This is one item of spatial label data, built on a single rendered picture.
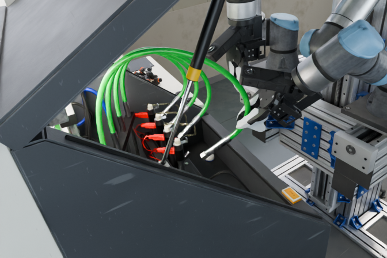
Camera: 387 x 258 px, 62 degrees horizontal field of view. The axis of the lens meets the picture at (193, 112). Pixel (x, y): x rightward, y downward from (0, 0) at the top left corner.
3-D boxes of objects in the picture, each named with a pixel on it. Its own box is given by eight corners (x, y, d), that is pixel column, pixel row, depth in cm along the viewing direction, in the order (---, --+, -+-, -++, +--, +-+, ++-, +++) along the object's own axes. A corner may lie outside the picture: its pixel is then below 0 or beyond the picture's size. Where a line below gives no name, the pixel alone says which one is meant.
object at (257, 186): (314, 252, 94) (320, 215, 86) (302, 259, 92) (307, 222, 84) (212, 144, 143) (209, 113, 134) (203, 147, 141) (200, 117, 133)
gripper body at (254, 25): (266, 60, 87) (266, 15, 81) (239, 68, 84) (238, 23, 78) (250, 52, 93) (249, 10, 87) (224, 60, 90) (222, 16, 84)
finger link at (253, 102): (250, 129, 85) (276, 114, 79) (233, 118, 83) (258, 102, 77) (251, 120, 87) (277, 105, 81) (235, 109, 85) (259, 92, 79)
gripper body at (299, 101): (282, 129, 76) (325, 102, 69) (255, 112, 74) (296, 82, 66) (281, 107, 82) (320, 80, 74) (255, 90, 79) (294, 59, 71)
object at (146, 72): (167, 84, 156) (165, 74, 153) (146, 90, 152) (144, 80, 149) (151, 68, 174) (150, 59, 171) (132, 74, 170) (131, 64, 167)
